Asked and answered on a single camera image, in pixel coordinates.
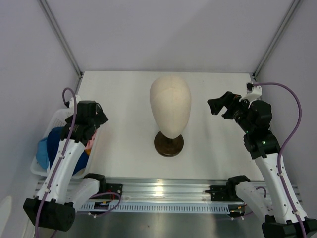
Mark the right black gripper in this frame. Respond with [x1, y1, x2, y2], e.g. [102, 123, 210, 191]
[207, 92, 254, 134]

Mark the pink bucket hat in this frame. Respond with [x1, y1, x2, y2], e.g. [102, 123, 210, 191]
[85, 132, 97, 150]

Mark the dark blue bucket hat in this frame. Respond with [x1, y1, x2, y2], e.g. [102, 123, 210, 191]
[47, 127, 89, 175]

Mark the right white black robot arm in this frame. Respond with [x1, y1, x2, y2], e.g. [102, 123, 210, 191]
[207, 92, 317, 238]

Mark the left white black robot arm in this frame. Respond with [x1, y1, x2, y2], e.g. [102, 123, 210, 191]
[23, 101, 108, 232]

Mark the cream mannequin head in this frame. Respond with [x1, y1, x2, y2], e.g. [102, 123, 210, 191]
[150, 75, 192, 139]

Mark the light blue hat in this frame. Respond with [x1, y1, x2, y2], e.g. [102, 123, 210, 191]
[35, 137, 50, 170]

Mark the dark round wooden stand base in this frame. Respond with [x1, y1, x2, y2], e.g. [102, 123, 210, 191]
[154, 131, 184, 157]

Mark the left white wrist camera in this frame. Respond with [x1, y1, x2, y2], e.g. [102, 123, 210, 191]
[64, 95, 81, 108]

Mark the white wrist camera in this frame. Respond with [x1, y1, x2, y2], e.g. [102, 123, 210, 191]
[239, 82, 262, 102]
[64, 95, 81, 108]

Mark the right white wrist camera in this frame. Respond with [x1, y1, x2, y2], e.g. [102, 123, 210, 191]
[239, 82, 262, 102]

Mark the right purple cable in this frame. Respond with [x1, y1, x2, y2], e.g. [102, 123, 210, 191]
[252, 82, 313, 238]

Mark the white slotted cable duct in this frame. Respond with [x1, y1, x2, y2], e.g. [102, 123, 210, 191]
[79, 202, 230, 214]

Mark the left aluminium corner post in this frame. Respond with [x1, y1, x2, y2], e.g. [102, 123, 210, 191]
[37, 0, 83, 78]

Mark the aluminium corner post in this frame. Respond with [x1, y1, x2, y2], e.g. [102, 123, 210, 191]
[37, 0, 83, 78]
[252, 0, 303, 81]

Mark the aluminium mounting rail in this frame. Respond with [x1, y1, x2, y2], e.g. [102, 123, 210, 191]
[33, 177, 304, 206]

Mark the right aluminium corner post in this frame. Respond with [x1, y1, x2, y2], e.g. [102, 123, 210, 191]
[252, 0, 303, 81]

